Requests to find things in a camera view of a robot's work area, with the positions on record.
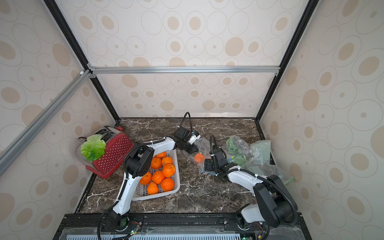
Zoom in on horizontal aluminium rail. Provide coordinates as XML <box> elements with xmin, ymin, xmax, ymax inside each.
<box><xmin>86</xmin><ymin>65</ymin><xmax>281</xmax><ymax>75</ymax></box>

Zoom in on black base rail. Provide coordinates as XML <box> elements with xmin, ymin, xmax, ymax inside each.
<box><xmin>54</xmin><ymin>213</ymin><xmax>312</xmax><ymax>240</ymax></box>

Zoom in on orange taken out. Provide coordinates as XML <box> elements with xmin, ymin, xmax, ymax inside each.
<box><xmin>162</xmin><ymin>157</ymin><xmax>173</xmax><ymax>166</ymax></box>
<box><xmin>161</xmin><ymin>178</ymin><xmax>175</xmax><ymax>192</ymax></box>
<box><xmin>151</xmin><ymin>158</ymin><xmax>163</xmax><ymax>170</ymax></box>
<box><xmin>140</xmin><ymin>172</ymin><xmax>152</xmax><ymax>186</ymax></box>
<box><xmin>156</xmin><ymin>152</ymin><xmax>167</xmax><ymax>159</ymax></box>
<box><xmin>147</xmin><ymin>182</ymin><xmax>159</xmax><ymax>195</ymax></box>

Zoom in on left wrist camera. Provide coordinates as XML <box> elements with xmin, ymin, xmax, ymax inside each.
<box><xmin>188</xmin><ymin>131</ymin><xmax>201</xmax><ymax>145</ymax></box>

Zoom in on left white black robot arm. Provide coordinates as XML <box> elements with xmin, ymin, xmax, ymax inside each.
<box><xmin>101</xmin><ymin>124</ymin><xmax>201</xmax><ymax>231</ymax></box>

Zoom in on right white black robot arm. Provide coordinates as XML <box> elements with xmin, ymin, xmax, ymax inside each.
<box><xmin>204</xmin><ymin>135</ymin><xmax>298</xmax><ymax>229</ymax></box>

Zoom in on green plastic leaf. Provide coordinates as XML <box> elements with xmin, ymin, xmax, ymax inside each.
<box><xmin>80</xmin><ymin>134</ymin><xmax>107</xmax><ymax>162</ymax></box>

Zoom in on green-edged zip-top bag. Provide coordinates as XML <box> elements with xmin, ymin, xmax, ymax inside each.
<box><xmin>247</xmin><ymin>164</ymin><xmax>295</xmax><ymax>186</ymax></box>

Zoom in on diagonal aluminium rail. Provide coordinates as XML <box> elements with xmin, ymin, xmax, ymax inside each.
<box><xmin>1</xmin><ymin>70</ymin><xmax>91</xmax><ymax>175</ymax></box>

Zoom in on white perforated plastic basket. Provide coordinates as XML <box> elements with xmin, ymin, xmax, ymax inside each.
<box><xmin>133</xmin><ymin>150</ymin><xmax>180</xmax><ymax>201</ymax></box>

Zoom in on red dotted toaster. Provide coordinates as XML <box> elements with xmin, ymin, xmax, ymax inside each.
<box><xmin>76</xmin><ymin>126</ymin><xmax>134</xmax><ymax>179</ymax></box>

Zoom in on clear zip-top bag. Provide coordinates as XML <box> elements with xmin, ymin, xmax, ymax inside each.
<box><xmin>182</xmin><ymin>138</ymin><xmax>216</xmax><ymax>175</ymax></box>

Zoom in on green zip-top bag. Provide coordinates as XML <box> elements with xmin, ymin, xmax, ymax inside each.
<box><xmin>225</xmin><ymin>136</ymin><xmax>271</xmax><ymax>169</ymax></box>

